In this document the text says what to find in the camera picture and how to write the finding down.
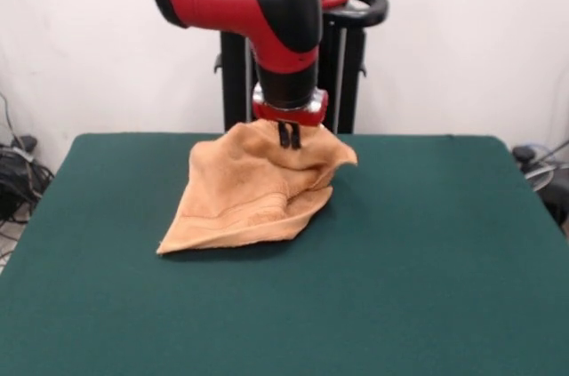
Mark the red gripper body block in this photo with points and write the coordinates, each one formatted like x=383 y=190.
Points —
x=289 y=116

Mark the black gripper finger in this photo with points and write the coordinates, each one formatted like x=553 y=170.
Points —
x=283 y=136
x=295 y=138

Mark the tan terry towel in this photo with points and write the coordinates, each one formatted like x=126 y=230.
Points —
x=222 y=198

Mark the dark green table cloth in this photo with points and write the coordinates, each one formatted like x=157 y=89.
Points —
x=133 y=305

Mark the black floor equipment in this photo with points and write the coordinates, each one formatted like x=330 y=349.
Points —
x=558 y=202

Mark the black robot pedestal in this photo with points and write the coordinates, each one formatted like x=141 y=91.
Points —
x=351 y=82

